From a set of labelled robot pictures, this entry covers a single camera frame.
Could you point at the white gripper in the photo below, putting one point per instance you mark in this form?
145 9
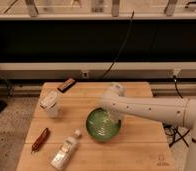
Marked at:
115 118

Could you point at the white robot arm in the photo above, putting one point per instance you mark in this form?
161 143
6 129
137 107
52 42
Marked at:
174 111

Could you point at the clear plastic cup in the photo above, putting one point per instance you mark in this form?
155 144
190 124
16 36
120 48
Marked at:
49 104

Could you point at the brown rectangular bar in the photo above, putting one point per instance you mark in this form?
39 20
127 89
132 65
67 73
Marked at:
66 85

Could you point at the white plastic bottle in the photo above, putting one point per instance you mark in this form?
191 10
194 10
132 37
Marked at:
66 150

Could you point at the red-brown snack bar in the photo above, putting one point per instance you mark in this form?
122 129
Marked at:
40 140

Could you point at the green ceramic bowl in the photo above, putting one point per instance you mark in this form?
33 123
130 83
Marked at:
100 126

